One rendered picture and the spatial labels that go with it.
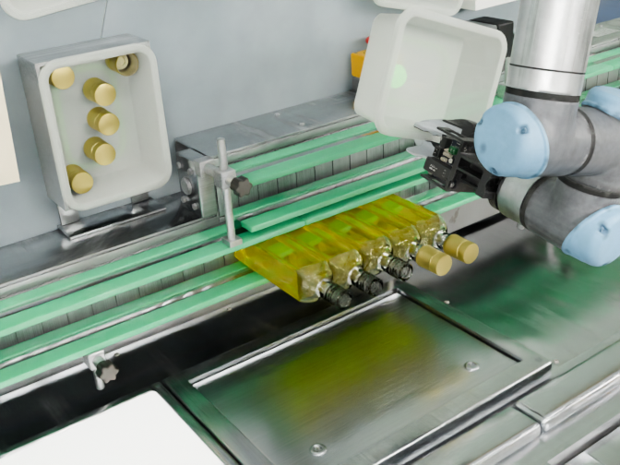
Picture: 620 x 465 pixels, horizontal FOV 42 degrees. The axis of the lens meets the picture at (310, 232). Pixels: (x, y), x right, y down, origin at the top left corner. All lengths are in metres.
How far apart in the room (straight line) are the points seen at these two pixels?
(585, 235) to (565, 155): 0.13
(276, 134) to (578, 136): 0.60
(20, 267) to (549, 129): 0.76
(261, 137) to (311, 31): 0.25
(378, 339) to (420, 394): 0.15
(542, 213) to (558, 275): 0.58
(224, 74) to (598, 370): 0.75
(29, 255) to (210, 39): 0.45
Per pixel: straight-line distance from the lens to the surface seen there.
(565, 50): 0.84
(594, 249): 0.95
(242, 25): 1.39
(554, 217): 0.97
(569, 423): 1.19
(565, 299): 1.48
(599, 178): 0.95
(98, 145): 1.25
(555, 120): 0.84
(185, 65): 1.35
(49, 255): 1.25
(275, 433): 1.12
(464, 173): 1.07
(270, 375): 1.22
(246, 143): 1.30
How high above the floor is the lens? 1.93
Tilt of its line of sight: 48 degrees down
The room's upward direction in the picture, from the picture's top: 119 degrees clockwise
